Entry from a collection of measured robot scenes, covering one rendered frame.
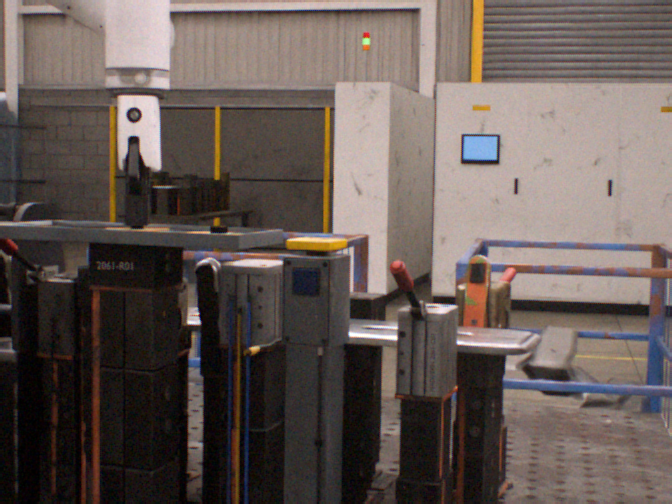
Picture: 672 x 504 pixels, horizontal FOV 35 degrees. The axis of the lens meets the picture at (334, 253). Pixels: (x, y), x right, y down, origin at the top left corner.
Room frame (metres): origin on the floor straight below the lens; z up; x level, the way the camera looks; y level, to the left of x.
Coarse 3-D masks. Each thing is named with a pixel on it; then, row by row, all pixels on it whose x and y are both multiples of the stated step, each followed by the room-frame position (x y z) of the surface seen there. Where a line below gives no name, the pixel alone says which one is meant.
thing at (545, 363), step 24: (480, 240) 4.58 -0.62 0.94; (504, 240) 4.63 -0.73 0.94; (528, 240) 4.60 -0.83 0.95; (456, 264) 3.49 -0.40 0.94; (504, 264) 3.47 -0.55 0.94; (528, 264) 3.46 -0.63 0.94; (552, 336) 4.20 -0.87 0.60; (576, 336) 4.34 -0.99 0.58; (600, 336) 4.54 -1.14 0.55; (624, 336) 4.52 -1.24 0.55; (648, 336) 4.51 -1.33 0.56; (528, 360) 3.92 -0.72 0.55; (552, 360) 3.71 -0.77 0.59; (648, 360) 4.49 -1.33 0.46; (504, 384) 3.47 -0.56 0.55; (528, 384) 3.46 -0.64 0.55; (552, 384) 3.44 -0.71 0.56; (576, 384) 3.43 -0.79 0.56; (600, 384) 3.42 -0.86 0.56; (624, 384) 4.14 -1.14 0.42; (648, 384) 4.48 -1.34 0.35; (600, 408) 3.76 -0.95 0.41; (624, 408) 4.04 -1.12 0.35; (648, 408) 4.10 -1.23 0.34
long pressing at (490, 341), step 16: (192, 320) 1.70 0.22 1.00; (352, 320) 1.75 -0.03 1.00; (368, 320) 1.75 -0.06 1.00; (352, 336) 1.59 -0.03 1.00; (368, 336) 1.58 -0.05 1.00; (384, 336) 1.57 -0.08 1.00; (464, 336) 1.59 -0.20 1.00; (480, 336) 1.60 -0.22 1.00; (496, 336) 1.60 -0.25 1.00; (512, 336) 1.61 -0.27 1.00; (528, 336) 1.61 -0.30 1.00; (464, 352) 1.53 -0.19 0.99; (480, 352) 1.52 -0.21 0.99; (496, 352) 1.51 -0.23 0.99; (512, 352) 1.51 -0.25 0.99; (528, 352) 1.53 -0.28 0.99
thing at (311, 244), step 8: (288, 240) 1.33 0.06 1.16; (296, 240) 1.33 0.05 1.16; (304, 240) 1.32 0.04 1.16; (312, 240) 1.32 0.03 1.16; (320, 240) 1.32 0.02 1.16; (328, 240) 1.32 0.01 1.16; (336, 240) 1.33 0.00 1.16; (344, 240) 1.35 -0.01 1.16; (288, 248) 1.33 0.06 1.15; (296, 248) 1.32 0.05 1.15; (304, 248) 1.32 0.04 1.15; (312, 248) 1.32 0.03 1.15; (320, 248) 1.31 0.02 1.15; (328, 248) 1.31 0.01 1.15; (336, 248) 1.33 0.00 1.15; (344, 248) 1.36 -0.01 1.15
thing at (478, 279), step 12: (468, 264) 1.76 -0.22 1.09; (480, 264) 1.75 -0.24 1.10; (468, 276) 1.75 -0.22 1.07; (480, 276) 1.74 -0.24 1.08; (468, 288) 1.75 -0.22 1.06; (480, 288) 1.74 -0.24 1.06; (468, 300) 1.75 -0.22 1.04; (480, 300) 1.74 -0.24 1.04; (468, 312) 1.74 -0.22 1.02; (480, 312) 1.73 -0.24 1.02; (468, 324) 1.74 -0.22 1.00; (480, 324) 1.73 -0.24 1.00
